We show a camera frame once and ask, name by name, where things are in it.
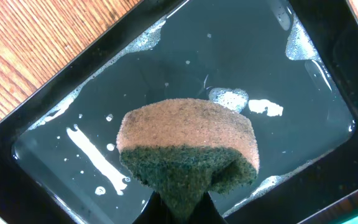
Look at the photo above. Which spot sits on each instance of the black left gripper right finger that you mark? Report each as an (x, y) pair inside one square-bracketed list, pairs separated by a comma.
[(205, 212)]

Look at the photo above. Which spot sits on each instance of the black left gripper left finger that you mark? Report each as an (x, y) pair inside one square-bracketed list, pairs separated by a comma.
[(155, 212)]

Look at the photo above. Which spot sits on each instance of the green orange sponge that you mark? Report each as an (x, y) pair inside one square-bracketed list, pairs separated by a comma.
[(183, 148)]

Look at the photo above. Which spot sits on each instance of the black water tray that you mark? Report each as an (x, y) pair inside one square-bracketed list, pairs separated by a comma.
[(291, 67)]

